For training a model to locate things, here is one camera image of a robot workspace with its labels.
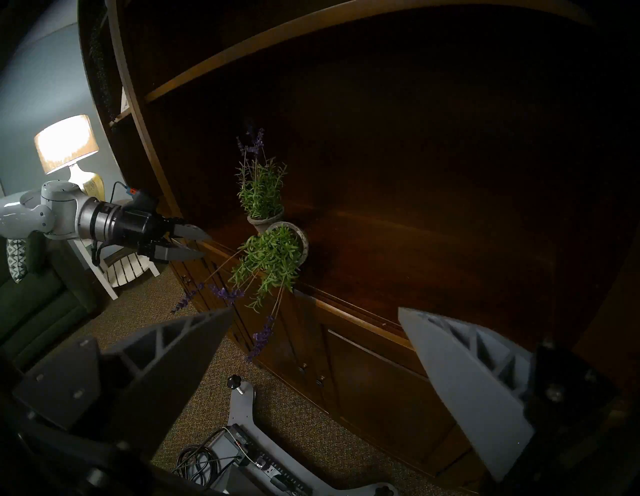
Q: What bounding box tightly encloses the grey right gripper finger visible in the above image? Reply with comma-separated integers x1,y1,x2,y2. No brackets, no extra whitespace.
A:
398,307,537,483

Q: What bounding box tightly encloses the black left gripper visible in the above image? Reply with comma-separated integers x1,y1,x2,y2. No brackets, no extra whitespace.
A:
100,190,235,461

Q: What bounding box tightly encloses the potted fake lavender plant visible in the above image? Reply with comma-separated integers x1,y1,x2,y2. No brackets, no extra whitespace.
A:
170,221,310,363
235,127,289,236

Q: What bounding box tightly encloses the white slatted chair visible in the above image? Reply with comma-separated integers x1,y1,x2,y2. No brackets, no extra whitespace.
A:
70,237,161,301

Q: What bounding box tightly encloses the dark green sofa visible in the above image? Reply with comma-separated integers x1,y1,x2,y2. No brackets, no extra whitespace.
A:
0,235,98,372

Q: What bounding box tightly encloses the patterned throw pillow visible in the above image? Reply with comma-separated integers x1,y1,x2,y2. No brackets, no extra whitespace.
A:
6,238,29,284

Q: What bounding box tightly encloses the table lamp with lit shade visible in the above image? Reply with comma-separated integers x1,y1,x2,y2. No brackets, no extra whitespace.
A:
34,114,106,202

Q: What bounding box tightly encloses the dark wooden bookcase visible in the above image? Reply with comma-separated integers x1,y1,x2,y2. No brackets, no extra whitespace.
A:
77,0,640,496

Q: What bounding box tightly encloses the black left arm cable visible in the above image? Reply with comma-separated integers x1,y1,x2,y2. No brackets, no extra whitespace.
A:
90,180,132,267

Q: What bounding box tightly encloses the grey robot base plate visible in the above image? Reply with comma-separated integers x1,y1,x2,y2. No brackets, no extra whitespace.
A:
205,375,401,496

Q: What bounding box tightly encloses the thin white cable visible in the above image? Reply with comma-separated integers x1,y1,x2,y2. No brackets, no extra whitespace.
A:
222,426,253,458

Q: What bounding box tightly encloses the black coiled cable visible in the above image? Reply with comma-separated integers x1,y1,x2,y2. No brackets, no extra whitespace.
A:
172,427,227,488

